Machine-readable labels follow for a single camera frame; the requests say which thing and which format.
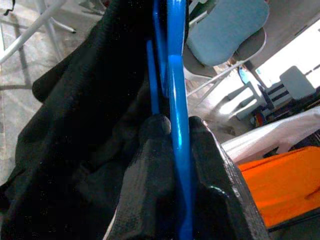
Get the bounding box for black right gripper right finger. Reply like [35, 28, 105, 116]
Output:
[188, 115, 270, 240]

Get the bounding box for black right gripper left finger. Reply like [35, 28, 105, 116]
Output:
[103, 114, 178, 240]

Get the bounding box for blue plastic hanger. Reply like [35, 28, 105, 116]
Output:
[145, 0, 195, 240]

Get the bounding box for black shirt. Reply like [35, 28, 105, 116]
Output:
[0, 0, 176, 240]

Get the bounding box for orange shirt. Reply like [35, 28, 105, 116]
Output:
[237, 146, 320, 228]

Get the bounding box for white shirt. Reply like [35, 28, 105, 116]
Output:
[221, 107, 320, 166]

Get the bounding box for grey white folding chair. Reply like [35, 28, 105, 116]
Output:
[182, 24, 267, 98]

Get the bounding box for white plastic folding table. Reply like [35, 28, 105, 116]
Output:
[0, 0, 77, 65]

